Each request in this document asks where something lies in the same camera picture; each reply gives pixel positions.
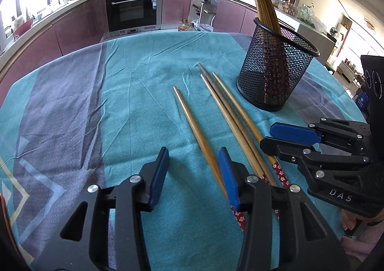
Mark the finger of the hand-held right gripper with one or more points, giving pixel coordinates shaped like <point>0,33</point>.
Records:
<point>288,152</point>
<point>295,133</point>

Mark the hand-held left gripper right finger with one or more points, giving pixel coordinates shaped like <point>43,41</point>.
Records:
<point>229,178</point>

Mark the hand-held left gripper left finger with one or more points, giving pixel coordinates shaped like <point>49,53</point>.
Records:
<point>157,181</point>

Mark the black mesh utensil holder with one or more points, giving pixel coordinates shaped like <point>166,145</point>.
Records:
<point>300,61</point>

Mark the person's right hand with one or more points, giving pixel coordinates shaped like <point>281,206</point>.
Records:
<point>351,224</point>

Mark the teal and grey tablecloth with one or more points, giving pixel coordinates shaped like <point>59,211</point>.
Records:
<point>135,79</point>

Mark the green plastic bag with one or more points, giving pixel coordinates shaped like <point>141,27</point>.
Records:
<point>307,13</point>

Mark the clear container of nuts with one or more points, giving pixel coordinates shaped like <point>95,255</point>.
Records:
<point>288,8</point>

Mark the gold ceiling lamp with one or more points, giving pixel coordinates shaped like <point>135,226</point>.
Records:
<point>369,23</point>

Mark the white plastic bag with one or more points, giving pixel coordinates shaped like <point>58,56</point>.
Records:
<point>204,27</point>

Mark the yellow cooking oil bottle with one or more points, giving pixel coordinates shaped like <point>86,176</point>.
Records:
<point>184,26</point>

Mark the black built-in oven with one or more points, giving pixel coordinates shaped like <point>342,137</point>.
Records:
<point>132,10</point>

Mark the pink base cabinets island side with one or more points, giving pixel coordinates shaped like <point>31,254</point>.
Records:
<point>180,4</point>

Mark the pink base cabinets window side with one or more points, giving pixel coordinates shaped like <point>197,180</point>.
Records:
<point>60,34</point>

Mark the pink bowl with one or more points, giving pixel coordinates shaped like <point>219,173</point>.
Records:
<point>23,26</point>

